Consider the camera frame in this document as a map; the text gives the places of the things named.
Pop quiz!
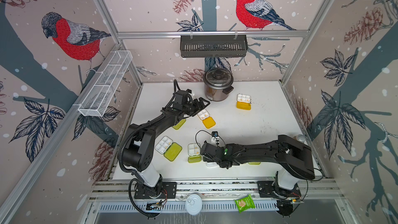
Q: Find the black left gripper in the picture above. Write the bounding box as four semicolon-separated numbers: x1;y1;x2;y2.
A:
181;97;210;117

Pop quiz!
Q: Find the clear white pillbox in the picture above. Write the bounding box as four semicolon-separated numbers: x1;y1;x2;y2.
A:
206;162;218;168

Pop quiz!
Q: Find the yellow pillbox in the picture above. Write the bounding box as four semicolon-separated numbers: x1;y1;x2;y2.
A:
236;93;251;111
197;110;216;129

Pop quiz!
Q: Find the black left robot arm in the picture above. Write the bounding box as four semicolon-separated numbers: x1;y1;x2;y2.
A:
117;94;210;188

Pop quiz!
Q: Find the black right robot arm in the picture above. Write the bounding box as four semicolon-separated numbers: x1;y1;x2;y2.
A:
200;135;315;191

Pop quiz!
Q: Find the silver rice cooker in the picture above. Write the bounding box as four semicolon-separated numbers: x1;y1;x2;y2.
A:
203;68;234;102

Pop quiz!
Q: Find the small green pillbox front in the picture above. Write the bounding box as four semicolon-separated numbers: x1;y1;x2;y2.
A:
188;143;202;163

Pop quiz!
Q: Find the green snack packet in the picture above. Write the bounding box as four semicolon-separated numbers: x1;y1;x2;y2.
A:
234;195;256;213

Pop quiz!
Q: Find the white round lid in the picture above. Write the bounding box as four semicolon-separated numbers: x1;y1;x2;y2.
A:
185;194;203;216

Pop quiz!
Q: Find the small white cup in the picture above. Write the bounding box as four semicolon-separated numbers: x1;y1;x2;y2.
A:
294;134;306;143

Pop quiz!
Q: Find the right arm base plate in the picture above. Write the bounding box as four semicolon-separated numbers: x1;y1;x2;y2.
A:
257;181;302;200

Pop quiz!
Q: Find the black hanging wire basket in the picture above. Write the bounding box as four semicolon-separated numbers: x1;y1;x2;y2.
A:
180;35;248;58

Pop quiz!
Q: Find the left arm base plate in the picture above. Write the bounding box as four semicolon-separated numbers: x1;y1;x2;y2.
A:
134;182;177;199

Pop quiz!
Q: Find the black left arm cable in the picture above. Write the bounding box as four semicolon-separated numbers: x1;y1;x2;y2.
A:
118;79;187;219

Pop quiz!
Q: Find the white wire mesh shelf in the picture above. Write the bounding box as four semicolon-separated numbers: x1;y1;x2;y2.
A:
78;50;132;117

